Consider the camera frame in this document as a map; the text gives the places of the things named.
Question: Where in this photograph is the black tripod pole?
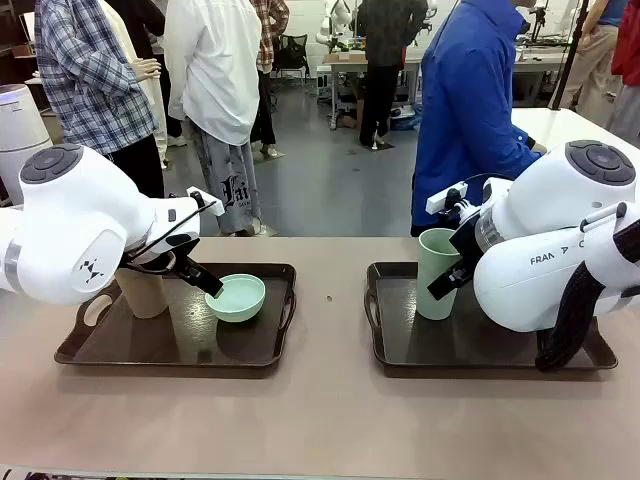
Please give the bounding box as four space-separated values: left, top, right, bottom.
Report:
548 0 592 111

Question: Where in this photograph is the person in plaid shirt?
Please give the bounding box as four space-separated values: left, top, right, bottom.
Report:
34 0 167 201

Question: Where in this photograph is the white air purifier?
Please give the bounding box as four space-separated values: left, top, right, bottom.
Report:
0 83 54 206

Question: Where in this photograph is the light green cup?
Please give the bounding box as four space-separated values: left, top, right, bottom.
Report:
416 227 464 320

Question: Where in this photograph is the long background work table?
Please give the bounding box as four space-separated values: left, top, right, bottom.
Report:
322 45 581 77

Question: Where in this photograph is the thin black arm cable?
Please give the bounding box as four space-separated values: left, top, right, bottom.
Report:
127 192 221 261

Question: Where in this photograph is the white side table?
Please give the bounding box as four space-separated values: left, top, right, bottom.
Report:
509 106 640 166

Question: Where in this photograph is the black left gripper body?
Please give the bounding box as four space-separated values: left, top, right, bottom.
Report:
128 232 202 282

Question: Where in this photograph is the black office chair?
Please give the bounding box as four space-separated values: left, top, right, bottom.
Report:
274 33 309 84

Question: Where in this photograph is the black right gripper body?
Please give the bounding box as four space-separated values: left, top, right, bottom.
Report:
448 214 482 274

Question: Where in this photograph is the person in khaki trousers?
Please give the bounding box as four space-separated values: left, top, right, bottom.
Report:
557 0 626 114

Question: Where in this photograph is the person in blue jacket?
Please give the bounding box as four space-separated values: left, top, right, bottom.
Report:
410 0 549 238

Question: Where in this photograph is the black braided cable sleeve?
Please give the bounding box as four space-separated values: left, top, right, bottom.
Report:
534 202 640 373

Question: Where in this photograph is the dark wooden shelf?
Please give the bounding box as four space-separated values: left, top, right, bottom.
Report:
0 0 39 86

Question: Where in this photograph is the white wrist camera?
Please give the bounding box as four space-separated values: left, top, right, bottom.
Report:
186 186 224 217
426 182 471 216

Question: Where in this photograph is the person in white shirt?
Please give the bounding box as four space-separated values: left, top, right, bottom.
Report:
162 0 264 237

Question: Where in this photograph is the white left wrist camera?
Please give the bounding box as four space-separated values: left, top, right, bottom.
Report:
186 186 224 217

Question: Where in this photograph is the light green bowl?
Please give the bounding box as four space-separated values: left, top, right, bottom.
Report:
204 273 267 324

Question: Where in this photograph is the person in black clothes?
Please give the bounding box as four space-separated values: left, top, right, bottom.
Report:
355 0 431 149

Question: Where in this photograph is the dark brown serving tray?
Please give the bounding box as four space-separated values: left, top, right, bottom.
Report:
364 261 619 372
53 263 297 369

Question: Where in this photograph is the beige plastic cup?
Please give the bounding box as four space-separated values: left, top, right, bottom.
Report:
114 267 169 320

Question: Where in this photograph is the person in checkered shirt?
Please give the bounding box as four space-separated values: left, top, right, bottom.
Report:
249 0 292 161

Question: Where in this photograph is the person in red top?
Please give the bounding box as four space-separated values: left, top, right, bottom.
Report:
604 0 640 146

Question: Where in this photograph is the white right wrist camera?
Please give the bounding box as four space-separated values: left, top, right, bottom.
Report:
426 182 471 216

